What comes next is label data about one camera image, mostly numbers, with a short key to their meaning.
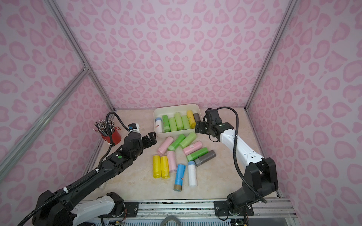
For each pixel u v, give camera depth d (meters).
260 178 0.42
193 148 0.93
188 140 0.98
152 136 0.73
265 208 0.75
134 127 0.70
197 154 0.90
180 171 0.84
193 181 0.80
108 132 0.86
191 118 1.08
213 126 0.63
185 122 1.07
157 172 0.83
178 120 1.07
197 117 1.11
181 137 1.00
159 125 1.04
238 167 0.43
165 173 0.83
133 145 0.60
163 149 0.93
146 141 0.70
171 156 0.90
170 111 1.16
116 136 1.00
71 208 0.43
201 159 0.88
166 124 1.07
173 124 1.06
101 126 0.86
